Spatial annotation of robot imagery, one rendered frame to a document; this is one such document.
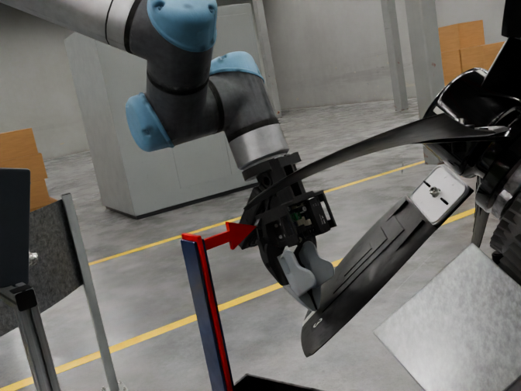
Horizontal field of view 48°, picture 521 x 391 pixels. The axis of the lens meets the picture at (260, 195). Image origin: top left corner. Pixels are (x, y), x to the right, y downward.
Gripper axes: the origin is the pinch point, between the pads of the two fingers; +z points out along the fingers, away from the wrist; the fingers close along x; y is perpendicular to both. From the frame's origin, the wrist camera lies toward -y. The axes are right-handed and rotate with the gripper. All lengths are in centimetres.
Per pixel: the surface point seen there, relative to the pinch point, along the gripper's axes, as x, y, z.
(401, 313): -2.4, 18.4, 2.3
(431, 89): 515, -328, -84
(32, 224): 17, -177, -45
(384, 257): 4.7, 12.0, -2.9
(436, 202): 10.9, 17.9, -7.1
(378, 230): 8.8, 8.8, -5.9
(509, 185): 10.3, 28.4, -6.6
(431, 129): -11.7, 37.7, -14.6
